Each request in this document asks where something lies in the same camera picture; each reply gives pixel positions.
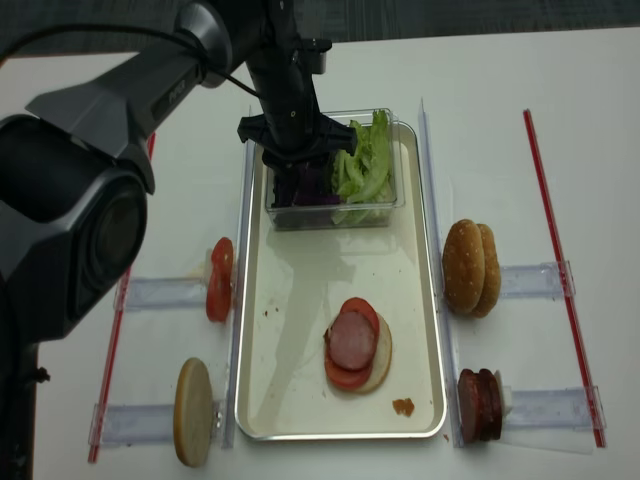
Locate clear plastic salad container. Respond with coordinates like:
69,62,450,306
264,108,404,230

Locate right red strip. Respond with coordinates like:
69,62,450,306
522,109,608,449

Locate pink ham slice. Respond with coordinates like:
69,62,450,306
327,312,377,371

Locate bottom bun on tray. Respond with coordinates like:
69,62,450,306
344,314,393,394

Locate rear sesame bun top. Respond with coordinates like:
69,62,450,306
472,224,501,318

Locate clear bun slice holder rail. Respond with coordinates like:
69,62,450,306
88,397,228,446

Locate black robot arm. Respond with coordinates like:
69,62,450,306
1,1,356,462

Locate white rectangular serving tray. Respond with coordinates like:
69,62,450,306
235,123,447,440

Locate red strip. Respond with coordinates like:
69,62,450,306
87,130,158,462
522,109,608,449

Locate upright pale bun slice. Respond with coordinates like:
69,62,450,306
173,357,214,468

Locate clear sesame bun holder rail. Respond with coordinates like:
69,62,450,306
499,261,575,300

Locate white tomato backstop block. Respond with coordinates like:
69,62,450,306
200,249,213,283

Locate brown sauce smear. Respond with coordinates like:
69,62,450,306
392,398,415,417

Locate white patty backstop block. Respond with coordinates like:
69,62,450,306
494,370,513,417

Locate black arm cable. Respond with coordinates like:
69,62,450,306
0,27,266,101

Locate upper tomato slice on tray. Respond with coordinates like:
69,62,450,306
340,297,380,334

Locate upright tomato slice rear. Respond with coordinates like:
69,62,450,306
211,237,234,276

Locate clear tomato holder rail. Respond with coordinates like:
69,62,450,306
114,277,209,312

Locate dark meat patty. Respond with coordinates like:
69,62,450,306
478,369,503,441
457,369,491,443

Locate upright tomato slice front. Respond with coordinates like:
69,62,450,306
205,265,232,323

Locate clear patty holder rail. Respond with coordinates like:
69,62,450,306
503,386,607,431

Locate front dark meat patty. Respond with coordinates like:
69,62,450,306
457,369,491,443

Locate upright tomato slice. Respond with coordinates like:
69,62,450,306
205,265,232,323
211,237,234,276

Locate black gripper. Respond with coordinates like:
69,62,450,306
238,113,357,206

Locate purple cabbage leaves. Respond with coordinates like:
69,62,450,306
272,163,341,208

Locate green lettuce leaves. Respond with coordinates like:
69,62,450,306
331,109,395,226

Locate rear dark meat patty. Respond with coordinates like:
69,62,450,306
478,369,503,441

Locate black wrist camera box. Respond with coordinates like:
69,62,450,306
298,38,333,75

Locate sesame bun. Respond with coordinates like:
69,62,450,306
472,224,501,318
442,219,485,314

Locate tomato slice on tray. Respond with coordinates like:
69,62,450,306
340,297,380,334
324,348,373,391

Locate left red strip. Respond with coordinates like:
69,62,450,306
87,130,158,462

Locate front sesame bun top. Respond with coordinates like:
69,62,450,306
442,219,485,314

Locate lower tomato slice on tray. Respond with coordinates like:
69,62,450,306
324,348,373,391

